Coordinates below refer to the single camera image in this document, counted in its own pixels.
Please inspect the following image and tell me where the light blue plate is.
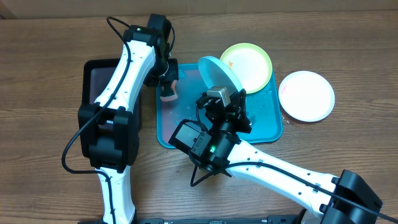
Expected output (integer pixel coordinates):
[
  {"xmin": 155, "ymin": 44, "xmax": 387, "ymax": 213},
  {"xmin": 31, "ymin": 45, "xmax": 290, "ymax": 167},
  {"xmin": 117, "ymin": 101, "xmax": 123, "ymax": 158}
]
[{"xmin": 197, "ymin": 56, "xmax": 243, "ymax": 94}]

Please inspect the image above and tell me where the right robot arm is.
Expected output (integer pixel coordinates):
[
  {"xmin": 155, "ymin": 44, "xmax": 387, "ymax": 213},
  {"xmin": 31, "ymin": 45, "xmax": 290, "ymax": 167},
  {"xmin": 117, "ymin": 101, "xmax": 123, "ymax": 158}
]
[{"xmin": 188, "ymin": 88, "xmax": 382, "ymax": 223}]

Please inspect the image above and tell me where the green plate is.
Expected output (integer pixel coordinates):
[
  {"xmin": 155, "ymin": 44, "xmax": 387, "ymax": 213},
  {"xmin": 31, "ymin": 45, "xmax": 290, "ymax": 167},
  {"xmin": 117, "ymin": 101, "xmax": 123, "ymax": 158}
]
[{"xmin": 220, "ymin": 43, "xmax": 273, "ymax": 94}]

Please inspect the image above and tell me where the black rectangular tray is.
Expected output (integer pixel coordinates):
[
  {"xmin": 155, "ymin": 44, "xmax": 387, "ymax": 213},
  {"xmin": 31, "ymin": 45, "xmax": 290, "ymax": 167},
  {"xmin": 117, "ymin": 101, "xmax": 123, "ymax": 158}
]
[{"xmin": 81, "ymin": 58, "xmax": 142, "ymax": 132}]

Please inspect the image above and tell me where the teal serving tray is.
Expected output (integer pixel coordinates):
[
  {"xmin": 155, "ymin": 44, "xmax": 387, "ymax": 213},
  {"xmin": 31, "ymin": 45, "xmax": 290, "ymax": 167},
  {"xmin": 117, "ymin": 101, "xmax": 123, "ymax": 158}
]
[{"xmin": 156, "ymin": 63, "xmax": 283, "ymax": 149}]

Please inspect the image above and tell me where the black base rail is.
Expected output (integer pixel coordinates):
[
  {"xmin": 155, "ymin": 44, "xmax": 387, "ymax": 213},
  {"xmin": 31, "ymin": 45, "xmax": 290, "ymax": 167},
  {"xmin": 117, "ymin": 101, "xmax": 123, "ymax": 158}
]
[{"xmin": 77, "ymin": 214, "xmax": 354, "ymax": 224}]

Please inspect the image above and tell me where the white plate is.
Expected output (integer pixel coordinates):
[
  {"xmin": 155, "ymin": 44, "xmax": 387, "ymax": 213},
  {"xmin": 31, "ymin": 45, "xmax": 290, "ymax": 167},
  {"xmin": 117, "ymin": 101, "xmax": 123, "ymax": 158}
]
[{"xmin": 279, "ymin": 71, "xmax": 335, "ymax": 123}]

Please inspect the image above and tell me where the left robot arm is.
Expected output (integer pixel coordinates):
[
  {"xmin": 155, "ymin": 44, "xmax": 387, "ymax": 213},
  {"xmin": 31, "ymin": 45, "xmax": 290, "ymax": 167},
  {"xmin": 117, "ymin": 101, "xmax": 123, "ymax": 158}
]
[{"xmin": 71, "ymin": 21, "xmax": 178, "ymax": 223}]

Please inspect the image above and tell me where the green and pink sponge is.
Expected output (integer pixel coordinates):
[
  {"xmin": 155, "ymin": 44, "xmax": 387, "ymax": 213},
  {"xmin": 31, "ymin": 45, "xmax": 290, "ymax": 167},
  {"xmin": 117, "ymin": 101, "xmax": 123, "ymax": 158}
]
[{"xmin": 160, "ymin": 80, "xmax": 178, "ymax": 101}]

